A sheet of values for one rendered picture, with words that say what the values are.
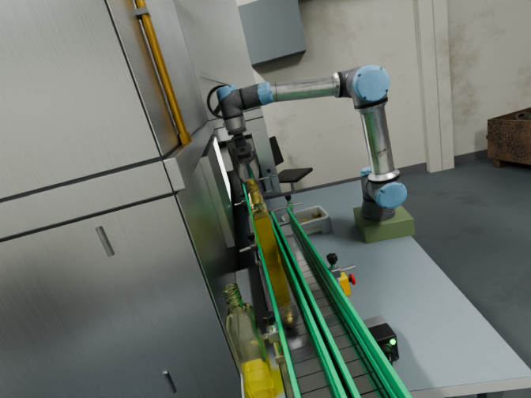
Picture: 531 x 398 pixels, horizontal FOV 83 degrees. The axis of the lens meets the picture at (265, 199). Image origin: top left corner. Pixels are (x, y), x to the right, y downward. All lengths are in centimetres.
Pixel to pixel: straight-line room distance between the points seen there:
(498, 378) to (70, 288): 92
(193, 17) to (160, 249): 180
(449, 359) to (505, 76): 433
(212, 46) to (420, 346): 193
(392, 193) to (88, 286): 101
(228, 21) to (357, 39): 237
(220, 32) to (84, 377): 192
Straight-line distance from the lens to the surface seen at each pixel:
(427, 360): 95
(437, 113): 448
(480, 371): 95
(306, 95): 125
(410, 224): 144
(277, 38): 391
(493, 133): 453
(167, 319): 69
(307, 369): 77
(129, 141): 56
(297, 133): 420
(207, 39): 220
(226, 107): 111
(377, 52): 435
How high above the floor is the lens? 145
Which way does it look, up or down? 18 degrees down
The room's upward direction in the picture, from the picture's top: 14 degrees counter-clockwise
